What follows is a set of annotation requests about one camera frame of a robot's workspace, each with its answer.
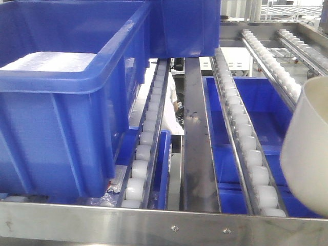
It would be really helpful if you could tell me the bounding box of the white round plastic bin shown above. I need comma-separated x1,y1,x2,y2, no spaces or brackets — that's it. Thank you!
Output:
280,76,327,217

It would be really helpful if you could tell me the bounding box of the steel front shelf beam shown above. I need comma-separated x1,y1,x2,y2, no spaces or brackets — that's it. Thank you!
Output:
1,202,327,245

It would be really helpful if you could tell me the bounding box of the person in white coat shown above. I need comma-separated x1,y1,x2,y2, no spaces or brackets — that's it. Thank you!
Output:
161,72,184,135

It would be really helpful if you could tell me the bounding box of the white roller track left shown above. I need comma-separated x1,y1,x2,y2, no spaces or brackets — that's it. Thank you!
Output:
116,58,170,209

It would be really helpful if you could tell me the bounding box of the white roller track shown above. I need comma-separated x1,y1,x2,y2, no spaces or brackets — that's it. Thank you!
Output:
241,29,301,111
116,58,170,209
277,29,327,76
210,48,288,217

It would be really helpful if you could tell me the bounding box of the blue crate rear centre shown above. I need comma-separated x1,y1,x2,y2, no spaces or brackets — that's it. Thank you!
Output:
149,0,221,58

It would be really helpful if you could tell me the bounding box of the large blue crate front left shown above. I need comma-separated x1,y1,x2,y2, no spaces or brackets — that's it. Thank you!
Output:
1,1,151,197

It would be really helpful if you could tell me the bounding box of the blue crate below right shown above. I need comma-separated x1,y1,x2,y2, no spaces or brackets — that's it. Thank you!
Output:
204,77,319,218

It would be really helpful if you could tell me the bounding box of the white roller track centre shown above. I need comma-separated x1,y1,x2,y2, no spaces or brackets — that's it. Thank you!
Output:
210,48,288,217

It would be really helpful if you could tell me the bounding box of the white roller track far right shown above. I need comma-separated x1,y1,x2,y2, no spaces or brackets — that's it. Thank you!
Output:
277,29,327,76

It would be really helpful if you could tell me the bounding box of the steel centre rail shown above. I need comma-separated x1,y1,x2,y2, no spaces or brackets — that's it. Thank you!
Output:
183,58,221,213

